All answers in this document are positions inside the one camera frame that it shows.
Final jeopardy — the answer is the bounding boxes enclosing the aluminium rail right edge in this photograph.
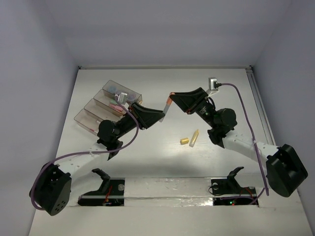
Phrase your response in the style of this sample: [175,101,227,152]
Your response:
[246,65,286,173]

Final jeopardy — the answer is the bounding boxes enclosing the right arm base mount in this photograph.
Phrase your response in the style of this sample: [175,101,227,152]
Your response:
[208,167,258,206]

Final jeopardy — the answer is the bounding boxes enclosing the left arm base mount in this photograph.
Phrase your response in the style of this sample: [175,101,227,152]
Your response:
[77,168,125,207]

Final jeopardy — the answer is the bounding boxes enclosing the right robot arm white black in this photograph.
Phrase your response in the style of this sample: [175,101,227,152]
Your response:
[169,88,308,197]

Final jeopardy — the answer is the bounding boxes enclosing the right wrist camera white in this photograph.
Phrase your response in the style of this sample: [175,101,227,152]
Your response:
[206,77,220,97]

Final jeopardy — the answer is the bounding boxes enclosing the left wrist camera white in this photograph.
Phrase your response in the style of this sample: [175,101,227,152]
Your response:
[114,92,128,105]

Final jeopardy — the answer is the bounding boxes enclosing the blue glitter jar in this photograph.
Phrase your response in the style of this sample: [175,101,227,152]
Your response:
[107,85,117,94]

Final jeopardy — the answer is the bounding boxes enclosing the clear highlighter orange tip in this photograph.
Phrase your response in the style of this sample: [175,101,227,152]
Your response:
[159,104,170,122]

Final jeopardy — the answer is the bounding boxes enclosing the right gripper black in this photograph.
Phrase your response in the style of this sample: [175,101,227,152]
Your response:
[169,88,217,128]

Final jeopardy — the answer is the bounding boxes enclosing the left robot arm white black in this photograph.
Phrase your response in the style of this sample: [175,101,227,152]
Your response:
[29,102,165,216]

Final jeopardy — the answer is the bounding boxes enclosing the pink highlighter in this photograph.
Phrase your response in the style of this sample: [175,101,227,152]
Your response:
[109,104,123,113]

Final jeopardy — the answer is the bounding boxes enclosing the clear drawer organizer top compartment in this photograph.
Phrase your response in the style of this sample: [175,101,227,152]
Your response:
[102,80,142,104]

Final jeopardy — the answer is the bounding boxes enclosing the orange eraser cap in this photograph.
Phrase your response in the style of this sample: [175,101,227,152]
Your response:
[166,92,174,105]

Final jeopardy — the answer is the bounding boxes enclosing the yellow cap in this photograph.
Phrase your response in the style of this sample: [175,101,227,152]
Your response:
[180,138,189,145]

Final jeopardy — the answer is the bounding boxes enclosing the purple glitter jar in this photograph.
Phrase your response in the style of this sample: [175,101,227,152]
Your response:
[127,93,136,101]

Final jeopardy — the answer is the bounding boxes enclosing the yellow highlighter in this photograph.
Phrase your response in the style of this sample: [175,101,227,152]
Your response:
[189,129,199,148]

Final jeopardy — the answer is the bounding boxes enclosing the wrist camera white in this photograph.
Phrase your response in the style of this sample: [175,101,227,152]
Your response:
[206,77,220,97]
[114,92,128,105]

